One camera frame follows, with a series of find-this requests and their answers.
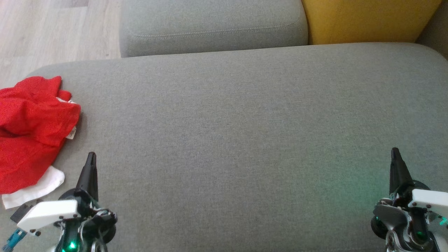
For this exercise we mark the large yellow sofa back cushion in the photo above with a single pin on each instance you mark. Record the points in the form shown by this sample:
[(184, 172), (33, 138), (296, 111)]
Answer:
[(367, 19)]

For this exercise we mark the red shorts with white stripe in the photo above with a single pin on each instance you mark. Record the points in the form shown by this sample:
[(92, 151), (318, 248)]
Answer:
[(31, 108)]

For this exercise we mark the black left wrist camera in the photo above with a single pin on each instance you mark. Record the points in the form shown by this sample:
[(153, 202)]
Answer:
[(22, 211)]

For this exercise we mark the large grey sofa chaise cushion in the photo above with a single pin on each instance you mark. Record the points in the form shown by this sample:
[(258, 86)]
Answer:
[(227, 140)]

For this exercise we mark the grey sofa side cushion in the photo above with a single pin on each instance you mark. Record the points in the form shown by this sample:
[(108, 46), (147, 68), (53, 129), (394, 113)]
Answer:
[(437, 31)]

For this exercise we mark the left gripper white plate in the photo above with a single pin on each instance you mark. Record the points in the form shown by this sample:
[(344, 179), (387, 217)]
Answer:
[(49, 213)]

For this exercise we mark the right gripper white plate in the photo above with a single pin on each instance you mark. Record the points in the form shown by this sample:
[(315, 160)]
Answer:
[(427, 203)]

